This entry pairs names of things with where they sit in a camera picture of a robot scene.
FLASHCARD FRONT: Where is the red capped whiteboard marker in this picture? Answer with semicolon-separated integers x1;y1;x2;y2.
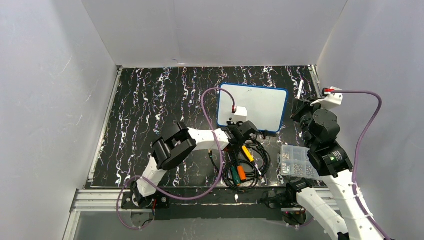
296;79;304;99

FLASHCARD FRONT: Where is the blue framed whiteboard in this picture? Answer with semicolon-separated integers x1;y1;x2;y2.
216;83;289;133

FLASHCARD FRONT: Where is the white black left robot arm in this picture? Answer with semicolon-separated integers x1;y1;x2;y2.
130;121;258;207

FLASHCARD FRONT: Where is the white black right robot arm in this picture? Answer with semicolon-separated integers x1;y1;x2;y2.
287;99;389;240

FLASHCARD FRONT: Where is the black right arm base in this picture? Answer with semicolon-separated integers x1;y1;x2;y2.
257;189;314;228

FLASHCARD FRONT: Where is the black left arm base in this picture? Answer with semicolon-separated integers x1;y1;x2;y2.
119;186;170;229

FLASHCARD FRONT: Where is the clear plastic screw box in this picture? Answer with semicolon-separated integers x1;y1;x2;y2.
279;145;321;181

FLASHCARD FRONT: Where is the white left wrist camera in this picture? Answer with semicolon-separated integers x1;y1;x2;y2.
230;106;248;124

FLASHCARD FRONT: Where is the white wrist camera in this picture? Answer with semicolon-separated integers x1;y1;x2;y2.
310;86;343;110
230;106;248;124

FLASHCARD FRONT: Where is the yellow handled screwdriver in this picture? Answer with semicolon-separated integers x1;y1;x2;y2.
241;145;262;176

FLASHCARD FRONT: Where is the coiled black cable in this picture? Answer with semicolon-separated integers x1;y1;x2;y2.
207;136;272;192

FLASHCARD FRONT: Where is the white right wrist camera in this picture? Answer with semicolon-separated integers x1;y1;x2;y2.
310;86;343;110

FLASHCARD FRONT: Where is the orange handled screwdriver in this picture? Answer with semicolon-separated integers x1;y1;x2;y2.
232;144;247;184

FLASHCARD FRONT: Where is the green handled screwdriver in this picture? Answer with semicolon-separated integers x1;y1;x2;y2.
228;153;242;187

